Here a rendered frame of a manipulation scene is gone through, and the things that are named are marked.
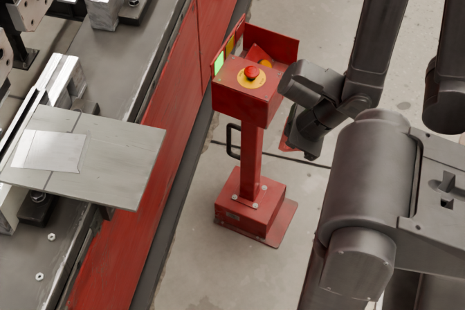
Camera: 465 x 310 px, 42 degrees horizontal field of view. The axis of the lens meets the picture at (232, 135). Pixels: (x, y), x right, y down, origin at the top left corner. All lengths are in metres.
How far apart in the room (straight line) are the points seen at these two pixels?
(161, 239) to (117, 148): 0.99
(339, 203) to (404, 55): 2.39
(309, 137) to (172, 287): 1.15
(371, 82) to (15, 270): 0.73
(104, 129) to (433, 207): 0.88
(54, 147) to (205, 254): 1.06
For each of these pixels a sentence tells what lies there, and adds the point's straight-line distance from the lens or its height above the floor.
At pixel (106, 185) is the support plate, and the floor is 1.00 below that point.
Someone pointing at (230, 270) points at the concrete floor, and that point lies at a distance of 2.10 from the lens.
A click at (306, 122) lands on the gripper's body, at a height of 1.11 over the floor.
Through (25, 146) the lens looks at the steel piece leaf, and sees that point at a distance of 1.20.
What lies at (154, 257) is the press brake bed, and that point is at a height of 0.05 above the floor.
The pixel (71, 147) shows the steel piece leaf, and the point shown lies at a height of 1.00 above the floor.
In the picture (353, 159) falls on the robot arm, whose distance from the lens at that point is 0.39.
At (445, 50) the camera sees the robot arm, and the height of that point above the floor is 1.34.
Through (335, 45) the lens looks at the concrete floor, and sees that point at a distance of 2.73.
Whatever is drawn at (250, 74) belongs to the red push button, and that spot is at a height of 0.81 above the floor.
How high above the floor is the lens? 1.94
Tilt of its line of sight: 55 degrees down
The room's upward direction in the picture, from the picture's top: straight up
